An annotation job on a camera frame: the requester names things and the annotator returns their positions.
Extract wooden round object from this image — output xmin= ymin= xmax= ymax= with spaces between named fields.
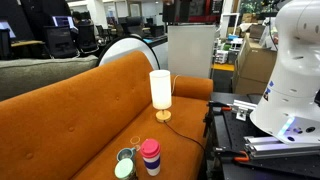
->
xmin=148 ymin=69 xmax=173 ymax=123

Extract black mesh office chair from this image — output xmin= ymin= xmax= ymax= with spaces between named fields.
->
xmin=76 ymin=22 xmax=100 ymax=54
xmin=43 ymin=25 xmax=80 ymax=60

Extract orange fabric couch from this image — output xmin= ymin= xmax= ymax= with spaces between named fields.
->
xmin=0 ymin=49 xmax=214 ymax=180

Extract white blue cup pink lid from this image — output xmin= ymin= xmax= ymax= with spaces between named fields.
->
xmin=139 ymin=138 xmax=162 ymax=177

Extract lit computer monitor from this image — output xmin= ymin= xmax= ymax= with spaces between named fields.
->
xmin=51 ymin=15 xmax=77 ymax=30

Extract yellow topped shelf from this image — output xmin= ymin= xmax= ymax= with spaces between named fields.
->
xmin=211 ymin=62 xmax=236 ymax=72

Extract orange handled bar clamp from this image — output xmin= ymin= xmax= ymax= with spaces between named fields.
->
xmin=206 ymin=100 xmax=234 ymax=112
xmin=213 ymin=146 xmax=251 ymax=164

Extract wooden office desk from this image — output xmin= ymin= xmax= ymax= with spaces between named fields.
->
xmin=10 ymin=39 xmax=46 ymax=48

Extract black perforated robot table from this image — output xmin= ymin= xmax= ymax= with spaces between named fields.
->
xmin=203 ymin=92 xmax=320 ymax=180

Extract white partition panel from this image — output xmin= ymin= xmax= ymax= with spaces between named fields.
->
xmin=167 ymin=24 xmax=217 ymax=80

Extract grey fabric couch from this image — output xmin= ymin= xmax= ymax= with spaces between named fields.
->
xmin=0 ymin=54 xmax=100 ymax=102

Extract aluminium corner bracket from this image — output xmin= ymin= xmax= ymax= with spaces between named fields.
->
xmin=230 ymin=99 xmax=259 ymax=122

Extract stacked cardboard boxes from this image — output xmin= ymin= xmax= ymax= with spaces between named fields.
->
xmin=231 ymin=32 xmax=279 ymax=96

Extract black lamp power cable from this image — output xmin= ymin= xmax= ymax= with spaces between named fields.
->
xmin=163 ymin=120 xmax=206 ymax=152

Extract thin white cord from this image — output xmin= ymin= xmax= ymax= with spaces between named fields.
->
xmin=170 ymin=74 xmax=180 ymax=95

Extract white round black rimmed pod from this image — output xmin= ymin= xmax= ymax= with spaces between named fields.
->
xmin=97 ymin=34 xmax=161 ymax=71

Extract seated person dark hair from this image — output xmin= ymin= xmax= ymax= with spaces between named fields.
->
xmin=71 ymin=10 xmax=85 ymax=27

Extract aluminium extrusion rails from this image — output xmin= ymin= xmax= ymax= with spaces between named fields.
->
xmin=243 ymin=134 xmax=320 ymax=160

